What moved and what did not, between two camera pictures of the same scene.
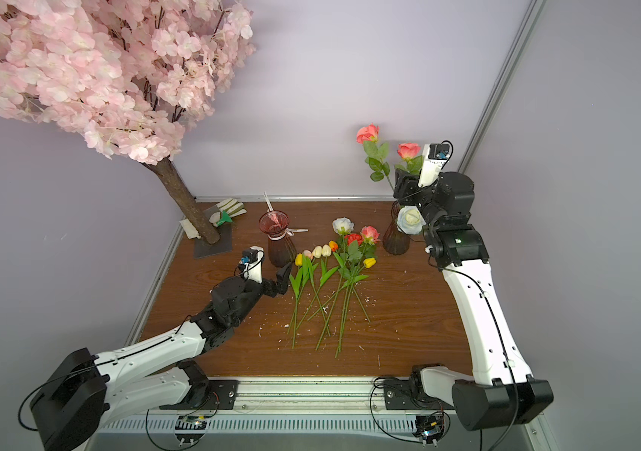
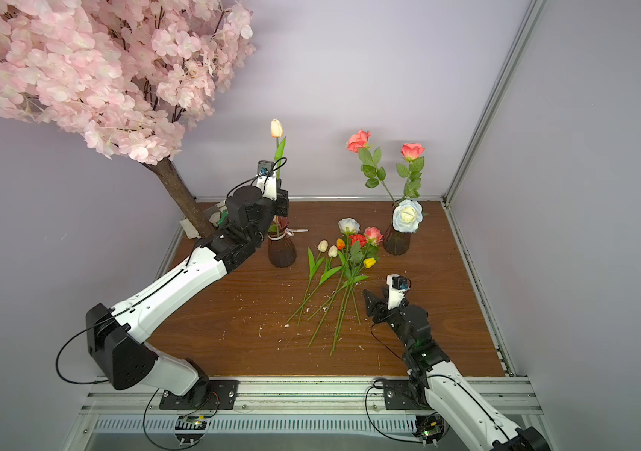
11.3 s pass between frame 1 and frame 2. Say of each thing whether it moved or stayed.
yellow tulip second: stayed
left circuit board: stayed
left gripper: moved
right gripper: moved
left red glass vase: stayed
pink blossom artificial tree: stayed
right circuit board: stayed
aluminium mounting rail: stayed
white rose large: stayed
